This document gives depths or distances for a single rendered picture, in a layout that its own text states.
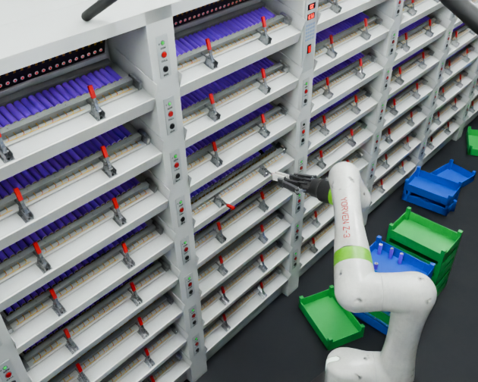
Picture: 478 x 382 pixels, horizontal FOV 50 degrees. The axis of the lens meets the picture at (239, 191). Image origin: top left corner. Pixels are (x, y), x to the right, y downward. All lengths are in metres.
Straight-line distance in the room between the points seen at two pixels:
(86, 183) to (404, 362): 1.12
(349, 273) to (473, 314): 1.53
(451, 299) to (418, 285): 1.47
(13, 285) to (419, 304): 1.12
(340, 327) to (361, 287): 1.24
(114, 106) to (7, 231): 0.44
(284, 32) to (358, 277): 0.94
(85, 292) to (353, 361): 0.90
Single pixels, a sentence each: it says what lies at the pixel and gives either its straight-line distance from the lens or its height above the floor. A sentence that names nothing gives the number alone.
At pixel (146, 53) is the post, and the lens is 1.50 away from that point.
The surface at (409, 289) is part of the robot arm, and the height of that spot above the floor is 1.03.
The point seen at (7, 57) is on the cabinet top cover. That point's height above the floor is 1.69.
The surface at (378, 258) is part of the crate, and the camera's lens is 2.65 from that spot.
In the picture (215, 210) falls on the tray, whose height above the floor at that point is 0.89.
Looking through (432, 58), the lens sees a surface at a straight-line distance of 3.34.
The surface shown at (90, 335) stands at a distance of 1.87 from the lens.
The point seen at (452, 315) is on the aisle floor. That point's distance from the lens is 2.94.
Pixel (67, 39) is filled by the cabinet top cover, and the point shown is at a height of 1.69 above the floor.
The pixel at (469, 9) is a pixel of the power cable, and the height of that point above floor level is 1.91.
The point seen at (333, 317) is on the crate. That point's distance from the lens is 2.77.
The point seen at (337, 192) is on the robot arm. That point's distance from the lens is 1.72.
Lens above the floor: 2.13
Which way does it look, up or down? 37 degrees down
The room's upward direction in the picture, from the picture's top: 1 degrees counter-clockwise
